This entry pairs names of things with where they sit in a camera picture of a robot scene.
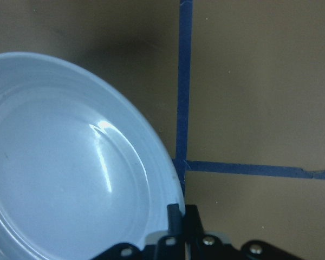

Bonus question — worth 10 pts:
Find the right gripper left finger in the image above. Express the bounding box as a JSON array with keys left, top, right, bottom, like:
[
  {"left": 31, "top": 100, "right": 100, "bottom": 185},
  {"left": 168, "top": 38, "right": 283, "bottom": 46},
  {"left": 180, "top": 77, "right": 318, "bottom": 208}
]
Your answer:
[{"left": 94, "top": 204, "right": 182, "bottom": 260}]

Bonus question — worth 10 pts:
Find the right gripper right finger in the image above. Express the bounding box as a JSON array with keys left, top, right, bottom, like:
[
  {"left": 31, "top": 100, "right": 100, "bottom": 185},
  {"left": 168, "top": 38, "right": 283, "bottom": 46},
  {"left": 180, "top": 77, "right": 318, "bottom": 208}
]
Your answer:
[{"left": 183, "top": 205, "right": 232, "bottom": 259}]

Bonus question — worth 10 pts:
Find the blue plate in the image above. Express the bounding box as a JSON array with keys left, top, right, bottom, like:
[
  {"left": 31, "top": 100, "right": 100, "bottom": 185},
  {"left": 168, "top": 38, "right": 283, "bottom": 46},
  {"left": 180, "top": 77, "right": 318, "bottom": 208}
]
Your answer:
[{"left": 0, "top": 52, "right": 185, "bottom": 259}]

